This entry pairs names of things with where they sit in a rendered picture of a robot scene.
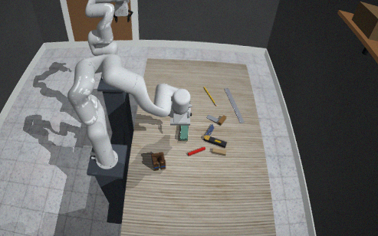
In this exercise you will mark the black sliding bevel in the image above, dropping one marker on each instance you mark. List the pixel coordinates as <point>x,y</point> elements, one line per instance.
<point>213,140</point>

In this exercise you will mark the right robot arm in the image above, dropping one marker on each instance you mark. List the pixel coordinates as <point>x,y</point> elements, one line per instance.
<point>115,75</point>

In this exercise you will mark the grey metal ruler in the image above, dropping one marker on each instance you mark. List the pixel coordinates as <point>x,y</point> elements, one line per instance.
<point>234,105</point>

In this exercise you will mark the teal flat bar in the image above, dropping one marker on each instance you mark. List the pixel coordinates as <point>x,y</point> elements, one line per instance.
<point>184,133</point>

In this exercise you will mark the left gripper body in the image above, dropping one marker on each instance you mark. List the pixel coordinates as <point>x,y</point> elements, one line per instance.
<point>121,10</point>

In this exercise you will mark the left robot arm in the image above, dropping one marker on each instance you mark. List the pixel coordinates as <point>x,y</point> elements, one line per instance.
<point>100,40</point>

